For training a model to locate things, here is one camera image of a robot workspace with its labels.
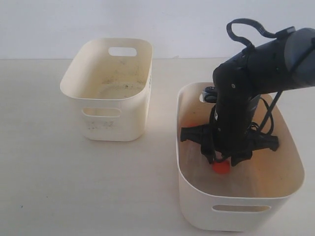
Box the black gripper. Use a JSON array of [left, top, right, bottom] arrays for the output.
[[180, 98, 280, 167]]

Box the orange cap tube with label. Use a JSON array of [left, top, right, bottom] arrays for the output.
[[212, 160, 230, 175]]

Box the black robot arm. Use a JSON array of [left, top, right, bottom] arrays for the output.
[[180, 28, 315, 166]]

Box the cream plastic bin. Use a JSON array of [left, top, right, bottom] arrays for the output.
[[176, 82, 305, 233], [60, 38, 153, 142]]

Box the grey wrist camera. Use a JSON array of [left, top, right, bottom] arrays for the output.
[[202, 86, 218, 103]]

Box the black cable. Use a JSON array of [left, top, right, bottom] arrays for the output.
[[226, 18, 296, 50]]

